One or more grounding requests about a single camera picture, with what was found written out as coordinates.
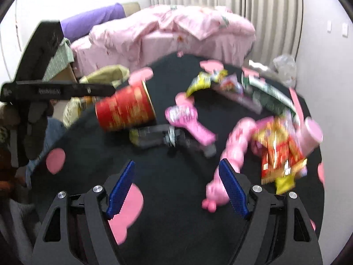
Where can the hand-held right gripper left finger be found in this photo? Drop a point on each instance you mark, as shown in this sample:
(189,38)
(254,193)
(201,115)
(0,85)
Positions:
(121,190)

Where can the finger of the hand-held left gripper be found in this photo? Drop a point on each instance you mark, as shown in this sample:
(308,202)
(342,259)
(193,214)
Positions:
(55,90)
(44,47)

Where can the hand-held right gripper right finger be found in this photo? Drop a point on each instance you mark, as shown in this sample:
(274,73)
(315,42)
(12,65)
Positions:
(233,191)

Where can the bin with yellow-green bag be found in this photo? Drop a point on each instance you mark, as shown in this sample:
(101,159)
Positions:
(107,74)

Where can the red cylindrical tin can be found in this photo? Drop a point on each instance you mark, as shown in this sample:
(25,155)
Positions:
(125,107)

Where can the magenta toy packet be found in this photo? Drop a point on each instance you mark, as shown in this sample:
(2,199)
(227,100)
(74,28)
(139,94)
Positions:
(187,118)

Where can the green and white packet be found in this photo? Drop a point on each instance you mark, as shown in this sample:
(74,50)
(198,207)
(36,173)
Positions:
(266,93)

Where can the cartoon print tissue packet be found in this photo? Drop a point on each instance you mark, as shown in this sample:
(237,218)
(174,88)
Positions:
(231,84)

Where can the green checked cloth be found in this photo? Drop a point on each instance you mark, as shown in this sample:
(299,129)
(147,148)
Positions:
(59,58)

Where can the person's leg in jeans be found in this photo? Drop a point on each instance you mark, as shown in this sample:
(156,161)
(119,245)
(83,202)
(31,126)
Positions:
(52,135)

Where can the pink candy strip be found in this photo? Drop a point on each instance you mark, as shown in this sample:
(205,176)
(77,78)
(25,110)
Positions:
(237,146)

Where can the purple pillow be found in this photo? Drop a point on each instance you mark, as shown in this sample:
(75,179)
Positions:
(88,19)

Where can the red and yellow snack packet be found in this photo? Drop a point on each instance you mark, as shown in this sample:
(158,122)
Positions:
(281,154)

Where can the black tablecloth with pink print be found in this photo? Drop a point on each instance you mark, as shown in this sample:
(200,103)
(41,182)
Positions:
(171,226)

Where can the dark grey plastic wrapper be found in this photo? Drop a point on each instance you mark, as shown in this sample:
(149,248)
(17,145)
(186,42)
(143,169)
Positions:
(165,138)

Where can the beige headboard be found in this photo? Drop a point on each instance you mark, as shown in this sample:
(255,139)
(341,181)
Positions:
(131,7)

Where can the bed with pink cover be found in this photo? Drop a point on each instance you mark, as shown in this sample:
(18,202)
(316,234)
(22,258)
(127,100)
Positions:
(171,30)

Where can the clear plastic bag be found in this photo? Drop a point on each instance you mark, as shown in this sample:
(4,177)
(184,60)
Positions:
(285,67)

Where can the white wall outlet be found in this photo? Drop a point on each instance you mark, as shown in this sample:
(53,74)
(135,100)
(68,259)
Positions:
(329,25)
(345,29)

